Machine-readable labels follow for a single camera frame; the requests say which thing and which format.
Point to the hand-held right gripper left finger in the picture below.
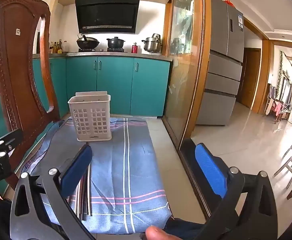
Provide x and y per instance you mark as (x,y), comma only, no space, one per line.
(77,171)

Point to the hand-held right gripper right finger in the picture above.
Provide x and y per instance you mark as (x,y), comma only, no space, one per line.
(208,170)

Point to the black chopstick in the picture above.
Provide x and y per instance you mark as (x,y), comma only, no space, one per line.
(90,200)

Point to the dark brown chopstick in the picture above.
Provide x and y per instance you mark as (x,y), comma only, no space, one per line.
(80,205)

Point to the white plastic utensil basket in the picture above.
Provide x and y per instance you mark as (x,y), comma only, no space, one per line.
(91,120)

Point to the person's right hand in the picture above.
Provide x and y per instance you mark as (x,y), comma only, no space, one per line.
(161,233)

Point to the blue plaid cloth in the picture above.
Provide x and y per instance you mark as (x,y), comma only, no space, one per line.
(126,180)

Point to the carved wooden chair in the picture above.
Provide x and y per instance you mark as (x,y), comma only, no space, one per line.
(18,80)

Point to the person's dark trousers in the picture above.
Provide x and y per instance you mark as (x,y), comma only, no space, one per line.
(186,226)

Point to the clothes drying rack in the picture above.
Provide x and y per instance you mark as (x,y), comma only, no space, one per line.
(277,107)

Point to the teal base cabinets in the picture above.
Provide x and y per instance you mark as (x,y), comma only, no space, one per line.
(116,85)

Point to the dark sauce bottle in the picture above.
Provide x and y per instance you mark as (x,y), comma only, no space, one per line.
(51,48)

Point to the wooden door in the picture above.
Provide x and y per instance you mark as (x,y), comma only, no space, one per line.
(250,77)

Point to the yellow oil bottle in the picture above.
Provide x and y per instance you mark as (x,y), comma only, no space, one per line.
(60,47)

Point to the wood framed glass sliding door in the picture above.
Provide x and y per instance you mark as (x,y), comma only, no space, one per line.
(183,67)

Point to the clear plastic bottle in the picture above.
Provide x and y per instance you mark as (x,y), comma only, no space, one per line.
(66,48)

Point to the grey refrigerator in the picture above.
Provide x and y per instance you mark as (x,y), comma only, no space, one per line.
(222,62)

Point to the black wok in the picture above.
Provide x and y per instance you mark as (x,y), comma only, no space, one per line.
(88,43)

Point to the grey kitchen counter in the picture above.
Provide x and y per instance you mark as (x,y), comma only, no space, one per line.
(148,55)

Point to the black lidded pot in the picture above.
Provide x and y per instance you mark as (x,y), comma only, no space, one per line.
(115,43)

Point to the red bottle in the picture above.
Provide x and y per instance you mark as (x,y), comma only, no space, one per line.
(134,48)

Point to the stainless steel pot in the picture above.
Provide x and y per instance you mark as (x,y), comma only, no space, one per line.
(151,44)

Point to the black range hood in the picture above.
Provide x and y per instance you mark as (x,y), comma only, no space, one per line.
(107,12)

